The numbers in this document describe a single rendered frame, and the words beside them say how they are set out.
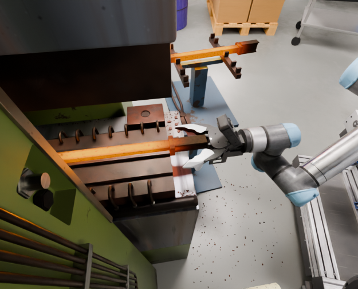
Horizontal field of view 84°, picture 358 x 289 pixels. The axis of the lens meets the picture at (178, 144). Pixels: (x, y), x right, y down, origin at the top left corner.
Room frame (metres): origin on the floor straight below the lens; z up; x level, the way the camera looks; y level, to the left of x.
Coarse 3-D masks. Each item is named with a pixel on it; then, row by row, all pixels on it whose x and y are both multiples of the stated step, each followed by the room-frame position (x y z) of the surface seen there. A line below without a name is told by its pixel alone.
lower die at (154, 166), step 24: (72, 144) 0.34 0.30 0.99; (96, 144) 0.34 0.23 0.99; (120, 144) 0.33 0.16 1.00; (72, 168) 0.26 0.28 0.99; (96, 168) 0.26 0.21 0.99; (120, 168) 0.26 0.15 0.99; (144, 168) 0.26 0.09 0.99; (168, 168) 0.26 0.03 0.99; (96, 192) 0.20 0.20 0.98; (120, 192) 0.20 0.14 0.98; (144, 192) 0.20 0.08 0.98; (168, 192) 0.20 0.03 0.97
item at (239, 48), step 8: (256, 40) 0.88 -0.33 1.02; (216, 48) 0.83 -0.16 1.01; (224, 48) 0.83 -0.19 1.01; (232, 48) 0.83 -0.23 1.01; (240, 48) 0.83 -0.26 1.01; (248, 48) 0.85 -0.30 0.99; (256, 48) 0.87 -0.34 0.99; (176, 56) 0.77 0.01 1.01; (184, 56) 0.77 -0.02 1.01; (192, 56) 0.78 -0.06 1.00; (200, 56) 0.79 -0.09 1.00; (208, 56) 0.80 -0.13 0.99
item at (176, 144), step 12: (132, 144) 0.32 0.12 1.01; (144, 144) 0.32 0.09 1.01; (156, 144) 0.32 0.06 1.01; (168, 144) 0.32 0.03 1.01; (180, 144) 0.32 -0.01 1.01; (192, 144) 0.32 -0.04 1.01; (204, 144) 0.34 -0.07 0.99; (60, 156) 0.29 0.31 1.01; (72, 156) 0.29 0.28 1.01; (84, 156) 0.29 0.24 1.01; (96, 156) 0.29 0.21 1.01; (108, 156) 0.29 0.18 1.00; (120, 156) 0.29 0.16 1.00
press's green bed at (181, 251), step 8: (160, 248) 0.16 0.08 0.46; (168, 248) 0.16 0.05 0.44; (176, 248) 0.17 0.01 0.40; (184, 248) 0.18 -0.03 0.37; (144, 256) 0.15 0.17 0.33; (152, 256) 0.15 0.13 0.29; (160, 256) 0.16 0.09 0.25; (168, 256) 0.16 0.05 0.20; (176, 256) 0.17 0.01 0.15; (184, 256) 0.18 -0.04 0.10
